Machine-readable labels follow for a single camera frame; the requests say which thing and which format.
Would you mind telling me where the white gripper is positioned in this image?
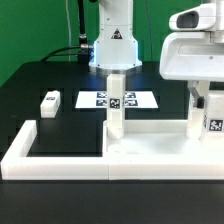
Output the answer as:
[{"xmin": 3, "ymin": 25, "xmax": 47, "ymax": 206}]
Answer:
[{"xmin": 159, "ymin": 2, "xmax": 224, "ymax": 109}]

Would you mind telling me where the white desk top tray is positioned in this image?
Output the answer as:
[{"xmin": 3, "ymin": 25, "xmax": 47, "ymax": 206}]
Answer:
[{"xmin": 102, "ymin": 120, "xmax": 224, "ymax": 165}]

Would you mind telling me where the fiducial marker plate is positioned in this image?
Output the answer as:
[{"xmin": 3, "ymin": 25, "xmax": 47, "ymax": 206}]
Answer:
[{"xmin": 75, "ymin": 91, "xmax": 158, "ymax": 109}]

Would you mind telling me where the black cable with connector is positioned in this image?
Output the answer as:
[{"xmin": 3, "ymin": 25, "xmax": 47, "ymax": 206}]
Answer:
[{"xmin": 40, "ymin": 43, "xmax": 95, "ymax": 62}]

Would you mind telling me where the black vertical cable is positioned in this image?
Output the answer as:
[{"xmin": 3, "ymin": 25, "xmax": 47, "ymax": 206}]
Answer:
[{"xmin": 77, "ymin": 0, "xmax": 88, "ymax": 44}]

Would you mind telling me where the white U-shaped fence frame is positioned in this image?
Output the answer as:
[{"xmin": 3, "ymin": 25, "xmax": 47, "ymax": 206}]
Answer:
[{"xmin": 0, "ymin": 119, "xmax": 224, "ymax": 181}]

